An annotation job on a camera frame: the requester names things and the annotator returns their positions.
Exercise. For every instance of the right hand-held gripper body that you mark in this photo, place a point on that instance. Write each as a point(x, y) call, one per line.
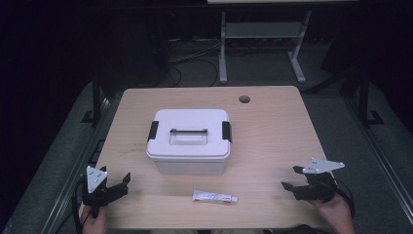
point(319, 188)

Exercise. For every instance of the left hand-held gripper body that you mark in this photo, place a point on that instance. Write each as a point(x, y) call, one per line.
point(94, 180)

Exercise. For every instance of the white plastic storage box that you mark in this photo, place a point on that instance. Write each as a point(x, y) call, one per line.
point(191, 167)

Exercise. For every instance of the white ointment tube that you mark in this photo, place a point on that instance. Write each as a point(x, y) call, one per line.
point(212, 197)

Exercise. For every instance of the person's right hand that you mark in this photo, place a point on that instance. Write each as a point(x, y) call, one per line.
point(336, 213)

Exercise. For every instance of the person's left hand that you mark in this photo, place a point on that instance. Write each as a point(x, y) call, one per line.
point(94, 224)

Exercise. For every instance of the black metal stand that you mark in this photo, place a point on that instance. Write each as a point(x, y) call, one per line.
point(96, 97)
point(364, 100)

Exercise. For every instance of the aluminium rail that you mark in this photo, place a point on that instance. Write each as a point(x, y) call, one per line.
point(74, 169)
point(380, 152)

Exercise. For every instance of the grey metal table frame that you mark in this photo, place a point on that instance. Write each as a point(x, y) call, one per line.
point(263, 31)

